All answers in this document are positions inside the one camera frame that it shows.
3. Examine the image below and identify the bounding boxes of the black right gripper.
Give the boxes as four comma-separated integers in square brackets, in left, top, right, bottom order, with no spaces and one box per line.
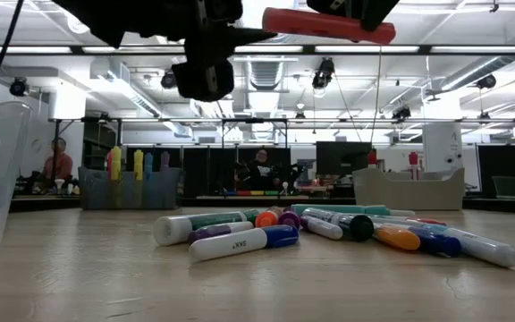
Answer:
[306,0,401,32]

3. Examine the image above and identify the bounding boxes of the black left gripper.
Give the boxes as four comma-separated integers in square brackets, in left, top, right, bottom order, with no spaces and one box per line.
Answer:
[51,0,279,103]

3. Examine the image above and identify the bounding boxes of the slim red marker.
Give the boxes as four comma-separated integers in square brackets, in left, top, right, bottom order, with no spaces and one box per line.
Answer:
[261,6,397,46]

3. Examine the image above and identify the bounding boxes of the light blue highlighter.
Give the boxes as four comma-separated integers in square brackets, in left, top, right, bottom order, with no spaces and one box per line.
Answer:
[143,151,155,181]

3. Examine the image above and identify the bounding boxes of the yellow highlighter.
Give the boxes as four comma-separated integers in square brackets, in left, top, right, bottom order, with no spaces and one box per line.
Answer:
[132,148,145,182]
[110,145,122,182]

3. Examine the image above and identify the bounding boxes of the purple marker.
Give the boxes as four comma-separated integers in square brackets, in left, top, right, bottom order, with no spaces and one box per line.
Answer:
[277,206,302,231]

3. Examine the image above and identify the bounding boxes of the slim teal marker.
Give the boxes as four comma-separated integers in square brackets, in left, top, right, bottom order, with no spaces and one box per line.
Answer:
[291,203,392,217]

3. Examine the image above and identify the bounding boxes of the white green-capped marker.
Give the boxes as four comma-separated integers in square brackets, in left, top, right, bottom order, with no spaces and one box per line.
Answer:
[152,208,261,248]

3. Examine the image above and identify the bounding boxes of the black overhead beam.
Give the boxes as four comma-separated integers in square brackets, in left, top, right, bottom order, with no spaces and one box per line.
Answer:
[0,43,515,57]

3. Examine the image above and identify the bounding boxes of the person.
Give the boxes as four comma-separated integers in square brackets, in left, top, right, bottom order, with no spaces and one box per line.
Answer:
[243,148,286,192]
[42,137,74,182]

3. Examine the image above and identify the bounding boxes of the black partition curtain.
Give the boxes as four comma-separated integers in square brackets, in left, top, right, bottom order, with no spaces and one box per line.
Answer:
[125,145,292,199]
[476,143,515,201]

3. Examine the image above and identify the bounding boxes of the black monitor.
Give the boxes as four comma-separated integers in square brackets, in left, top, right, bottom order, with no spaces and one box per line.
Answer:
[315,140,377,176]

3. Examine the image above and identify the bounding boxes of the white pillar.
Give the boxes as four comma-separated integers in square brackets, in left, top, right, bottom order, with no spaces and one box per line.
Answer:
[421,122,465,174]

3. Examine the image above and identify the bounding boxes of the row of coloured blocks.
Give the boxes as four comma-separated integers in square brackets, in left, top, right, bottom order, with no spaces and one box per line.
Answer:
[224,189,281,197]

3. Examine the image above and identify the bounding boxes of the orange-pink marker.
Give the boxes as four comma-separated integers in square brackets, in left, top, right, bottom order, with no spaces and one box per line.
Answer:
[255,206,285,229]

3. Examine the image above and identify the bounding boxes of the light grey plastic bin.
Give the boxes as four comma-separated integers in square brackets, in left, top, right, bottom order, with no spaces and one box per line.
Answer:
[351,167,466,211]

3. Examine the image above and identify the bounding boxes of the white purple-capped marker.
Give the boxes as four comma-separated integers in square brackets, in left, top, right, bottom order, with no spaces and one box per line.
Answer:
[187,220,256,245]

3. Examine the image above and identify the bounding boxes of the dark grey plastic bin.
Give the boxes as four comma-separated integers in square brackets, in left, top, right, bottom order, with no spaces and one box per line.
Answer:
[77,165,186,211]

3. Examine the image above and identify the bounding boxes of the white blue-capped marker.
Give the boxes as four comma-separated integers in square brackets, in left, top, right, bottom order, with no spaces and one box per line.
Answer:
[188,224,300,263]

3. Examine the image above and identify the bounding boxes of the dark green-capped marker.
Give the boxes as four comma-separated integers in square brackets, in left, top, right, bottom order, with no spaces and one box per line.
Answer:
[301,207,376,243]

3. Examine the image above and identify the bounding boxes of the thin white red-capped marker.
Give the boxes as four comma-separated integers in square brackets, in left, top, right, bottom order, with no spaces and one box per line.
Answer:
[400,216,448,227]

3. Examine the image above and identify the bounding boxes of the grey office chair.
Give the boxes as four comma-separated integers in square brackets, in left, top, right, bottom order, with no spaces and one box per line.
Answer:
[491,174,515,200]

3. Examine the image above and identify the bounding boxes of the thin orange marker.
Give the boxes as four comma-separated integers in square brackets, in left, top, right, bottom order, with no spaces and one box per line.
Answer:
[372,223,422,252]

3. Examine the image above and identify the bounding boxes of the thin dark blue marker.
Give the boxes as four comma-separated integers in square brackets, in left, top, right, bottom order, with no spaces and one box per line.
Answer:
[407,225,463,258]

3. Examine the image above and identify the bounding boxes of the thin white light-blue marker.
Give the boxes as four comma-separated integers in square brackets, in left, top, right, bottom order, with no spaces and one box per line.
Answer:
[420,222,515,270]

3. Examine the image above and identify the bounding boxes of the silver ventilation duct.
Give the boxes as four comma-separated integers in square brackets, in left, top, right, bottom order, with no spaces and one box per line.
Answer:
[238,44,300,93]

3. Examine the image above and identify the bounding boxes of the black background frame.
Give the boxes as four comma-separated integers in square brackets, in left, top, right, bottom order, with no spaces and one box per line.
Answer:
[46,116,515,151]

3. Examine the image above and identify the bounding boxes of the black metal table frame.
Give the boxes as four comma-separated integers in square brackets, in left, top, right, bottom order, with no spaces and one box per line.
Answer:
[9,194,515,216]

